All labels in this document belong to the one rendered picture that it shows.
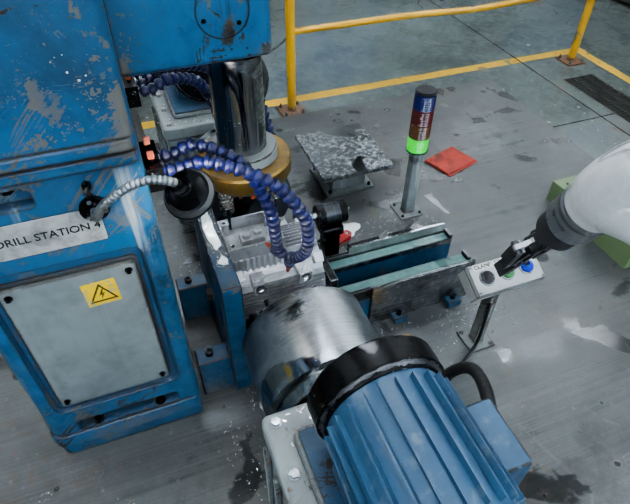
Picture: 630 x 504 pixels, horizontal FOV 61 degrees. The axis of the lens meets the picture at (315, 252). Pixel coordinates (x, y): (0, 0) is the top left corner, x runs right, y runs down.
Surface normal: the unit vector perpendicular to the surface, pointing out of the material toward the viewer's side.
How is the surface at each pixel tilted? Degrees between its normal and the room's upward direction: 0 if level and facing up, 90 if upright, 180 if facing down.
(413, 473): 23
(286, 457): 0
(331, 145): 0
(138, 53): 90
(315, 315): 2
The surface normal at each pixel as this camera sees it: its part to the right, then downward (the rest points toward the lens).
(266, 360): -0.75, -0.22
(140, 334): 0.36, 0.65
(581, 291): 0.01, -0.72
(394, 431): -0.35, -0.58
